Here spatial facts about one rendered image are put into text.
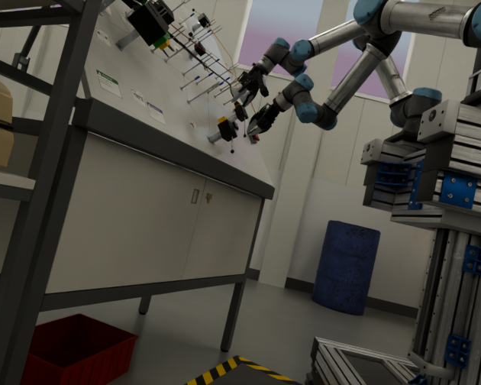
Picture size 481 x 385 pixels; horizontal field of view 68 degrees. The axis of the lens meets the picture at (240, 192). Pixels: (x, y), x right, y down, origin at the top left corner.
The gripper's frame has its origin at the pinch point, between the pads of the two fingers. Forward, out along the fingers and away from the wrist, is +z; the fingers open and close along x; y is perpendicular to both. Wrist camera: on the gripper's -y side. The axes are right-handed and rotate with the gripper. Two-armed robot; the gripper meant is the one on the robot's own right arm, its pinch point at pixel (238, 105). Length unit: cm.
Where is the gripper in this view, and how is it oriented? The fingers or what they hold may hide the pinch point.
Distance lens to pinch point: 171.3
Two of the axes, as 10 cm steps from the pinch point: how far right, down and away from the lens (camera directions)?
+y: -6.3, -6.2, 4.7
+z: -6.4, 7.6, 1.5
